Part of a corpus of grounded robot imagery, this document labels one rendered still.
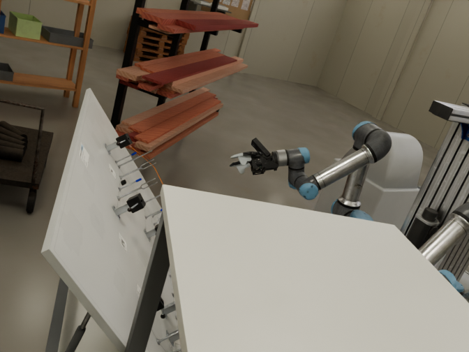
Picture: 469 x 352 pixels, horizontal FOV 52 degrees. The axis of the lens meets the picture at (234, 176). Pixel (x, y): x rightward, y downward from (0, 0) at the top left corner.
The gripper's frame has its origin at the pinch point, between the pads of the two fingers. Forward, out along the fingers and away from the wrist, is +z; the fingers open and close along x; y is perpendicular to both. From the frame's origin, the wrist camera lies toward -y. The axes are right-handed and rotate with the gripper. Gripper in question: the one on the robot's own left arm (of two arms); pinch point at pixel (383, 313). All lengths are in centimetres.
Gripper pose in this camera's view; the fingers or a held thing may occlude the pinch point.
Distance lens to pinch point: 147.8
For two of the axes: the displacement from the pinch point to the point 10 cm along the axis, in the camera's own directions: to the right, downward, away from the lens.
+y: -4.8, 3.2, 8.1
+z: -8.2, 1.7, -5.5
